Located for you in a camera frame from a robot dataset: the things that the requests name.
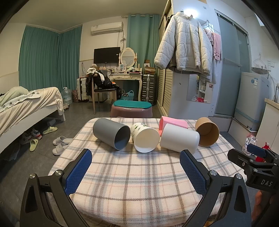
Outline grey cup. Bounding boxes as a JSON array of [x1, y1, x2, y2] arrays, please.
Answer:
[[93, 118, 131, 151]]

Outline black television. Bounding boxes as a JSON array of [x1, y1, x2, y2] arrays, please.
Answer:
[[94, 47, 121, 64]]

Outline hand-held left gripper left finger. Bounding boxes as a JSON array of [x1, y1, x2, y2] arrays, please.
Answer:
[[20, 148, 93, 227]]

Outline wire clothes hanger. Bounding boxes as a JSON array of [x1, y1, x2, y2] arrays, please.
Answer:
[[253, 53, 269, 70]]

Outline silver suitcase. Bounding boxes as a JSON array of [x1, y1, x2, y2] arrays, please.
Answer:
[[141, 74, 158, 105]]

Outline red packet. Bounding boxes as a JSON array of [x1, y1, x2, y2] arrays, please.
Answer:
[[255, 142, 272, 162]]

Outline grey sneakers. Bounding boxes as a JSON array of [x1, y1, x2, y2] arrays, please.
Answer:
[[20, 128, 42, 145]]

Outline white wardrobe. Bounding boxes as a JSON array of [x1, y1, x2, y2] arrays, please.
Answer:
[[157, 0, 215, 118]]

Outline wide green curtain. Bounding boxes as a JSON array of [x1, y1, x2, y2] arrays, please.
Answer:
[[18, 24, 83, 97]]

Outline white quilted jacket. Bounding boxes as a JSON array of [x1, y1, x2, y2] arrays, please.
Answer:
[[154, 11, 213, 82]]

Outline white washing machine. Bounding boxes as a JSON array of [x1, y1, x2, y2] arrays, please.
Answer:
[[234, 71, 271, 131]]

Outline cardboard box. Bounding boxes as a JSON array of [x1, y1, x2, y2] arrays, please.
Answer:
[[144, 60, 156, 75]]

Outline white snack packet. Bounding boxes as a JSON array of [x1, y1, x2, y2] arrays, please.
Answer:
[[242, 133, 258, 156]]

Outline wooden chair black seat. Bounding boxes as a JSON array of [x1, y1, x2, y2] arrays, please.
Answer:
[[92, 74, 118, 115]]

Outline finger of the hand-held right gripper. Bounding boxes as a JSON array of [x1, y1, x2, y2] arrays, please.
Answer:
[[227, 148, 258, 169], [247, 144, 279, 164]]

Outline white counter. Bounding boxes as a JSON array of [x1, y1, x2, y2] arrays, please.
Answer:
[[257, 98, 279, 153]]

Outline pink garment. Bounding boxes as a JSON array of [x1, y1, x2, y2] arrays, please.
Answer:
[[204, 28, 222, 61]]

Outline plain white cup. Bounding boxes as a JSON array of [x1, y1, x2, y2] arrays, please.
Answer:
[[160, 123, 200, 153]]

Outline narrow green curtain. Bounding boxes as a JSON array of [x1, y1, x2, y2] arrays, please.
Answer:
[[127, 14, 162, 76]]

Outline white air conditioner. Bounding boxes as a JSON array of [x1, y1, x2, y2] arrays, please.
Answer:
[[91, 21, 124, 35]]

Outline large water bottle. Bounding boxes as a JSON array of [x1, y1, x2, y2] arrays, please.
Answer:
[[60, 87, 73, 105]]

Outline frosted glass door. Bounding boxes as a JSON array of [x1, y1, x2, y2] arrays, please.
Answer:
[[215, 10, 250, 116]]

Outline white cloth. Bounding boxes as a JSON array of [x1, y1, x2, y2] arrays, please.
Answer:
[[87, 67, 106, 82]]

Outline person's right hand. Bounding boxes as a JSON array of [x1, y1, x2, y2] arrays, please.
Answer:
[[254, 189, 267, 219]]

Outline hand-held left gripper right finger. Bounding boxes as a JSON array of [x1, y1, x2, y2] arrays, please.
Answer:
[[179, 149, 252, 227]]

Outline oval white mirror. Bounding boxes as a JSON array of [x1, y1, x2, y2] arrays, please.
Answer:
[[119, 47, 138, 70]]

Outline white slipper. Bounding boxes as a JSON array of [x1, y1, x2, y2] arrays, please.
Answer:
[[52, 143, 68, 156], [53, 136, 73, 145]]

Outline pale green blanket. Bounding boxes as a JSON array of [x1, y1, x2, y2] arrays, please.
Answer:
[[0, 86, 41, 109]]

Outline black clothes pile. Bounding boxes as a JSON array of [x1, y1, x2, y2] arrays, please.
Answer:
[[86, 70, 122, 98]]

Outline white suitcase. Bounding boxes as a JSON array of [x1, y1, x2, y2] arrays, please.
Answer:
[[76, 77, 90, 102]]

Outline green-topped ottoman stool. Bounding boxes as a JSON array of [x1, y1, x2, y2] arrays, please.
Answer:
[[110, 100, 153, 119]]

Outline plaid tablecloth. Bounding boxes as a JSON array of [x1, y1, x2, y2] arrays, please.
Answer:
[[47, 117, 235, 227]]

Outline brown paper cup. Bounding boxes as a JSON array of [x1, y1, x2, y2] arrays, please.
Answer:
[[195, 117, 220, 147]]

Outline white leaf print cup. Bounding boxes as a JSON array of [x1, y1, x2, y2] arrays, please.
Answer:
[[130, 122, 160, 153]]

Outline pink box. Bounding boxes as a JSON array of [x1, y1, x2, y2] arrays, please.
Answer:
[[159, 116, 188, 137]]

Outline white dressing table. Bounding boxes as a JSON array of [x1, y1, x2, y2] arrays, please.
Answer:
[[108, 73, 143, 102]]

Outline blue basket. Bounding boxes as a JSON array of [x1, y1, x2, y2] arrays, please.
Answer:
[[121, 90, 134, 101]]

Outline white bed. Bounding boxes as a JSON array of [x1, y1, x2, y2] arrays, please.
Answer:
[[0, 86, 66, 153]]

